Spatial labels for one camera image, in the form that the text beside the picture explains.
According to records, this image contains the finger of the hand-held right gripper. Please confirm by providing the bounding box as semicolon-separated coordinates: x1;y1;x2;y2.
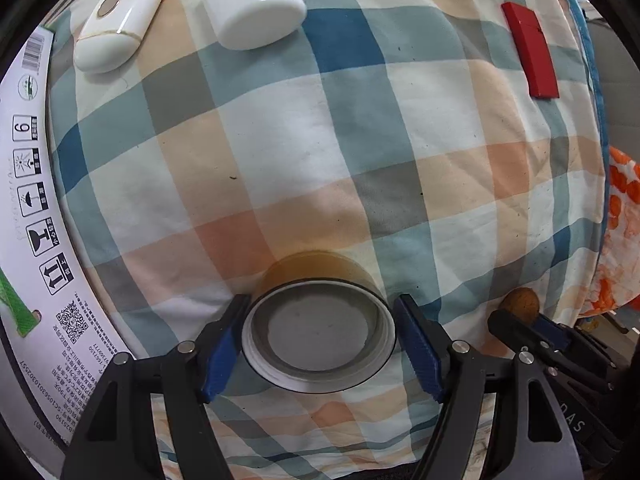
487;310;614;394
537;313;627;369

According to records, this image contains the red flat box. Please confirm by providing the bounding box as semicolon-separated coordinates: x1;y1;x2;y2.
501;2;560;100

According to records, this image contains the white oval case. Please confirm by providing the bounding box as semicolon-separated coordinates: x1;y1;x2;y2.
73;0;165;74

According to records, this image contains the orange floral cloth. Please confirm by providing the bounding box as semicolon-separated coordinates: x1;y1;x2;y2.
579;147;640;319

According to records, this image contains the green plastic strip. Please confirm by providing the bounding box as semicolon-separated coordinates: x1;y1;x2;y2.
0;270;42;337

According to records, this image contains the white printed cardboard box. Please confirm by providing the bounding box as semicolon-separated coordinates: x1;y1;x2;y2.
0;27;137;480

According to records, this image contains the plaid bed sheet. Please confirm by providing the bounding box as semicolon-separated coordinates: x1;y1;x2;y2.
47;0;612;480

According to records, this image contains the white plastic jar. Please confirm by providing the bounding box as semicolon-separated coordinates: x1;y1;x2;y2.
192;0;308;51

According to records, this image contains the amber jar white rim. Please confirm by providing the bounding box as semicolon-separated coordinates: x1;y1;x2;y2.
242;250;399;394

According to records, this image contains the brown walnut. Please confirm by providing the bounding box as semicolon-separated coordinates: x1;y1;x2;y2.
501;287;541;327

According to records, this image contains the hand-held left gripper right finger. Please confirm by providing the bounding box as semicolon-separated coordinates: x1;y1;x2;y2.
394;294;587;480

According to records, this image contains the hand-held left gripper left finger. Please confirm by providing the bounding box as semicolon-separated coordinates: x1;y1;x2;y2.
60;294;251;480

